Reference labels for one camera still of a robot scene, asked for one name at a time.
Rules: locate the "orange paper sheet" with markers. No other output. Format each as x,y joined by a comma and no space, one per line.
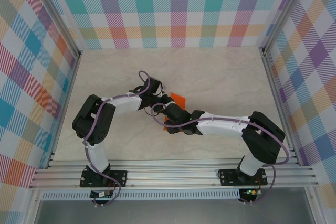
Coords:
178,100

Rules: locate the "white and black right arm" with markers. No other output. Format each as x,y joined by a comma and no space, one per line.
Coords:
223,128

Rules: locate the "grey metal panel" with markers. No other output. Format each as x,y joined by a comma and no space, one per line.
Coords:
170,212

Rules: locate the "circuit board with green light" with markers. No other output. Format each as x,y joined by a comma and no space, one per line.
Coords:
250,192

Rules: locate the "black circuit board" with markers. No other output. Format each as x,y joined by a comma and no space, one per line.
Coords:
101,194

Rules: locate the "aluminium mounting rail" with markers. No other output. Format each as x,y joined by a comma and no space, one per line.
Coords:
170,174

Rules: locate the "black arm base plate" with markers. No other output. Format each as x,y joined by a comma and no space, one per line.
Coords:
120,178
225,176

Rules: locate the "aluminium side rail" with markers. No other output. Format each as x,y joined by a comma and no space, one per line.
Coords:
281,108
63,111

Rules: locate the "aluminium corner post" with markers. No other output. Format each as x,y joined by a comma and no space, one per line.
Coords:
286,11
55,14

